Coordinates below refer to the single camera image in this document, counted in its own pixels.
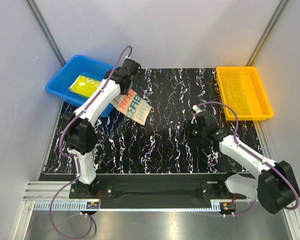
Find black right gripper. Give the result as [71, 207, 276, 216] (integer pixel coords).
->
[176, 120, 207, 145]

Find teal patterned cloth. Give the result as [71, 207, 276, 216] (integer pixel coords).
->
[111, 89, 152, 125]

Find yellow cloth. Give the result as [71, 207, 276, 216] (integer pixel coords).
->
[68, 75, 101, 99]

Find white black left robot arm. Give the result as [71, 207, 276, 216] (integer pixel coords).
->
[59, 57, 141, 198]

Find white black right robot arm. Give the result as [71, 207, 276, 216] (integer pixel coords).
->
[177, 111, 300, 214]

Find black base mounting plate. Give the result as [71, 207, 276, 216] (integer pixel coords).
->
[69, 173, 246, 212]

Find yellow plastic bin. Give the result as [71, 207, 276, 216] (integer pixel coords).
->
[216, 66, 274, 121]

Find right power connector block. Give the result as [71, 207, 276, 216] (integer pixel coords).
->
[221, 202, 237, 212]

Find power connector block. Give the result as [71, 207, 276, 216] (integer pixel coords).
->
[86, 201, 100, 211]
[221, 202, 237, 212]

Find left power connector block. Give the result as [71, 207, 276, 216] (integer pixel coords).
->
[86, 201, 100, 211]

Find blue plastic bin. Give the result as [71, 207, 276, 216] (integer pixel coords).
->
[45, 55, 113, 112]

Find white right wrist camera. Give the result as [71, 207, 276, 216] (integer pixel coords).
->
[191, 105, 203, 117]

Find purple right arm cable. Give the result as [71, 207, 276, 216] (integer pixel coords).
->
[194, 101, 300, 217]

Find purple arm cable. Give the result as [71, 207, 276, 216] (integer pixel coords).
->
[194, 101, 300, 217]
[49, 45, 133, 238]

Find aluminium frame rail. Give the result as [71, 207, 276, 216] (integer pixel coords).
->
[22, 159, 296, 213]

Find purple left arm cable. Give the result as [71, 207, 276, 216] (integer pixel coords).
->
[49, 45, 133, 238]

